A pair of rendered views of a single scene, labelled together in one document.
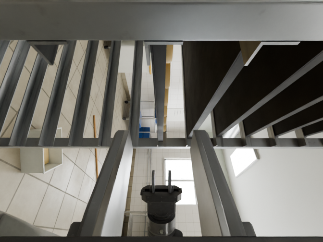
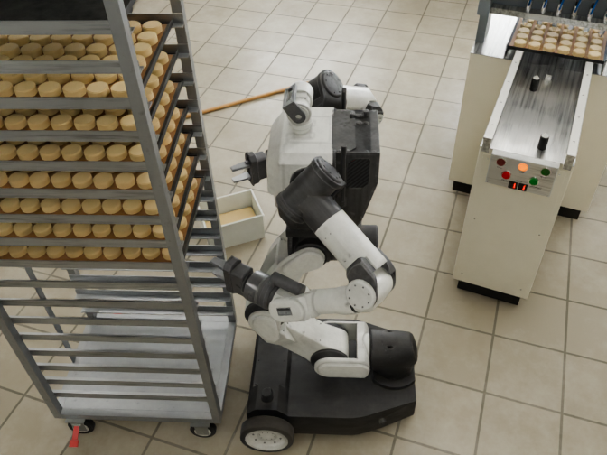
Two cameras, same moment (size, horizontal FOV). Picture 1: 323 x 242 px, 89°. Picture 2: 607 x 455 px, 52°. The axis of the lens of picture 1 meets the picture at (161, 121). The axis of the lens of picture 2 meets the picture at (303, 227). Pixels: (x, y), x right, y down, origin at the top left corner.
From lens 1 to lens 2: 1.70 m
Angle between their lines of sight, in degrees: 46
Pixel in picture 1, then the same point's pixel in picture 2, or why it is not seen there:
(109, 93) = not seen: hidden behind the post
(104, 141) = (211, 214)
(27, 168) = (258, 232)
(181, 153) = not seen: outside the picture
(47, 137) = (214, 249)
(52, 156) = (242, 203)
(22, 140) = not seen: hidden behind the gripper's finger
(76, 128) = (203, 233)
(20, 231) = (266, 264)
